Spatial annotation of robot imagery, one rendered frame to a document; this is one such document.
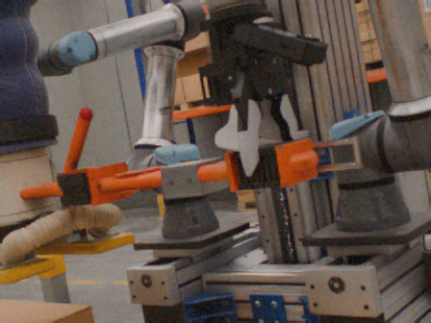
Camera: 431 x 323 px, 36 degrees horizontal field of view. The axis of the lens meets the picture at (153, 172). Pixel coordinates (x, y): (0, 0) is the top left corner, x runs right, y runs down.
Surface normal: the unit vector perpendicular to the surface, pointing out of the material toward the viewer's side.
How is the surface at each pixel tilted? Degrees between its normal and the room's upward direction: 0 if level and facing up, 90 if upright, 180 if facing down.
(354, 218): 72
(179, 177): 90
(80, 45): 90
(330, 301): 90
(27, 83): 79
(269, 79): 90
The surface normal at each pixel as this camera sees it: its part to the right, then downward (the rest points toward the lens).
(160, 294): -0.65, 0.16
